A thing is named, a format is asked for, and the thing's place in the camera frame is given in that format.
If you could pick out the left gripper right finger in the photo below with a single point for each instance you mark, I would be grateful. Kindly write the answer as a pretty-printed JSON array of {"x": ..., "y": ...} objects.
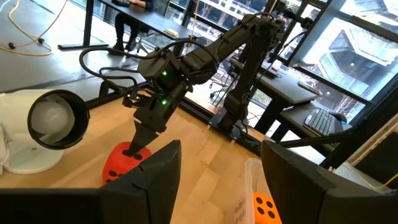
[{"x": 311, "y": 199}]

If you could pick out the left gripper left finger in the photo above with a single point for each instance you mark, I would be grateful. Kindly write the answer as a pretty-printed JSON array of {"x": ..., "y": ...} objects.
[{"x": 124, "y": 199}]

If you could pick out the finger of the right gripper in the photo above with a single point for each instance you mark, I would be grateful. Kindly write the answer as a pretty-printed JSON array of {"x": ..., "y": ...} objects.
[{"x": 141, "y": 137}]

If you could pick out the large red foam dice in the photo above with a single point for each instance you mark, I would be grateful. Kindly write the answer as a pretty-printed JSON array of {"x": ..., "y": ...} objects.
[{"x": 119, "y": 165}]

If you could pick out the large orange foam dice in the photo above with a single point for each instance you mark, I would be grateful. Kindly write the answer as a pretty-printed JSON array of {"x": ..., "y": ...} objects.
[{"x": 265, "y": 209}]

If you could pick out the clear plastic storage bin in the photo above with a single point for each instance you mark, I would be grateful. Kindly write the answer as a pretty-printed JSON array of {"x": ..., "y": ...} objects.
[{"x": 248, "y": 174}]

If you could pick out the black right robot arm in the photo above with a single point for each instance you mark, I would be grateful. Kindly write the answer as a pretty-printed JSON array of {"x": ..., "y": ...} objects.
[{"x": 248, "y": 31}]

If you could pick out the black computer keyboard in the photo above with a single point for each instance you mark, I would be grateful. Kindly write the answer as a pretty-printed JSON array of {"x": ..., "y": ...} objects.
[{"x": 320, "y": 122}]

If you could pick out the small white desk object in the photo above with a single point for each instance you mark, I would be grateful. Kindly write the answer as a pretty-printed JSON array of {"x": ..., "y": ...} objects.
[{"x": 171, "y": 32}]

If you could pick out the black office desk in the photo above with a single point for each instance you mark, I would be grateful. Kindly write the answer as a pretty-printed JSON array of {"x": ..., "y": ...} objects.
[
  {"x": 292, "y": 116},
  {"x": 149, "y": 20},
  {"x": 286, "y": 90}
]

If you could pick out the black computer mouse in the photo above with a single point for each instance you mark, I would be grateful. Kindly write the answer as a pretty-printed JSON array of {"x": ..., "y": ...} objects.
[{"x": 339, "y": 117}]

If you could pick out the person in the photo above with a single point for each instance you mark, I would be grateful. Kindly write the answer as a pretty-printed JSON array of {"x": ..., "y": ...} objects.
[{"x": 124, "y": 21}]

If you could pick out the white cup with ball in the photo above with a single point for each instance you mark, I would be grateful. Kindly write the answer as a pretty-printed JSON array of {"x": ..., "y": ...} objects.
[{"x": 18, "y": 155}]

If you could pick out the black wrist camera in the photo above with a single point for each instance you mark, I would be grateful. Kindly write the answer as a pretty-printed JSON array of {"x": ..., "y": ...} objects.
[{"x": 130, "y": 101}]

